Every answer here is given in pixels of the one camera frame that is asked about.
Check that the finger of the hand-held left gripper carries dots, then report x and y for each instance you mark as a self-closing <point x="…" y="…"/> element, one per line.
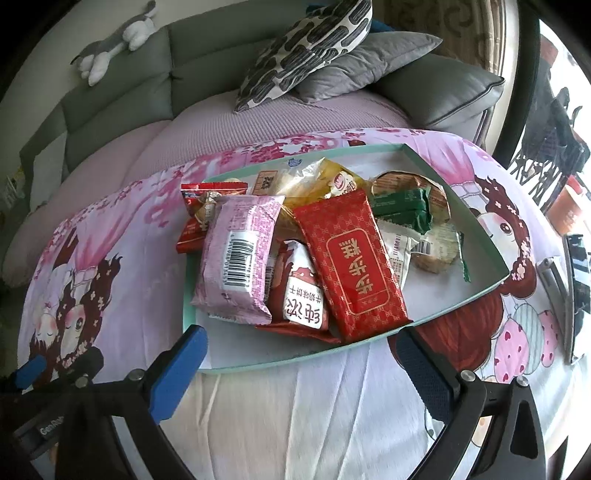
<point x="30" y="371"/>
<point x="83" y="367"/>

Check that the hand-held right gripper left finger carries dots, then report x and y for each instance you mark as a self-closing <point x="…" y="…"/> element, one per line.
<point x="178" y="369"/>

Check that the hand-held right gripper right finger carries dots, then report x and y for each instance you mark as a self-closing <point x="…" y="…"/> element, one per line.
<point x="422" y="369"/>

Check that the teal cardboard box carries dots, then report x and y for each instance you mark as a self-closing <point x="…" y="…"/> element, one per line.
<point x="443" y="295"/>

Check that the pink snack packet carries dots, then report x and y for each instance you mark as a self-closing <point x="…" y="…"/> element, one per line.
<point x="231" y="277"/>

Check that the white snack packet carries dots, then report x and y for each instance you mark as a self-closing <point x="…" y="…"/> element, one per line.
<point x="399" y="258"/>

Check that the round pastry green-edged wrapper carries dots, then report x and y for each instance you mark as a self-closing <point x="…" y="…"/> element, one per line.
<point x="436" y="254"/>

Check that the red gold-patterned snack packet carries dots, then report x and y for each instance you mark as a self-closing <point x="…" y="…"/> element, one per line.
<point x="351" y="258"/>

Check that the red picture-print snack packet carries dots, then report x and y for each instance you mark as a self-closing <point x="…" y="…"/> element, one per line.
<point x="196" y="233"/>

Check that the red white-label biscuit packet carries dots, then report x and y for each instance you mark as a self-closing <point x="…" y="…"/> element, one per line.
<point x="300" y="295"/>

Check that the green snack packet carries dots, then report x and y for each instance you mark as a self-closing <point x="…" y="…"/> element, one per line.
<point x="397" y="203"/>

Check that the orange pastry packet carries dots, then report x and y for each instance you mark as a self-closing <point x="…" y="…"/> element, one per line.
<point x="438" y="198"/>

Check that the yellow pastry packet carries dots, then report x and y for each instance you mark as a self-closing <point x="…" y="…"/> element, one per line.
<point x="318" y="184"/>

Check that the pink cartoon printed blanket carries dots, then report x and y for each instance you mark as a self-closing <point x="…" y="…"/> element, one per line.
<point x="300" y="415"/>

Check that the brown box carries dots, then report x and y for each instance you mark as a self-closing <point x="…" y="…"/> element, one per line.
<point x="568" y="207"/>

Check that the pink quilted sofa cover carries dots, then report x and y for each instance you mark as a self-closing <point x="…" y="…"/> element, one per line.
<point x="161" y="143"/>

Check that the grey sofa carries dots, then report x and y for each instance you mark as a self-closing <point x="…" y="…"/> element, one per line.
<point x="115" y="106"/>

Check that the black lattice chair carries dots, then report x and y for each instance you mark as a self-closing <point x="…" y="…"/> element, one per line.
<point x="558" y="129"/>

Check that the grey pillow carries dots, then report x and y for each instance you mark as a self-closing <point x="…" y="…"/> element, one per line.
<point x="369" y="69"/>

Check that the grey white plush toy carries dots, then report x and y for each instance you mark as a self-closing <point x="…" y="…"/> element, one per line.
<point x="104" y="53"/>

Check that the black white patterned pillow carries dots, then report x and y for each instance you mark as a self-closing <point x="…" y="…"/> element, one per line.
<point x="300" y="55"/>

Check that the patterned curtain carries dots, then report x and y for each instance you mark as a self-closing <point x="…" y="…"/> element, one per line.
<point x="452" y="27"/>

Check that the wall socket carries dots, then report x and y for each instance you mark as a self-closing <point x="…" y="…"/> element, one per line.
<point x="11" y="189"/>

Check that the dark door frame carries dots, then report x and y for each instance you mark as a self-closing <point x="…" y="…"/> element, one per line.
<point x="521" y="78"/>

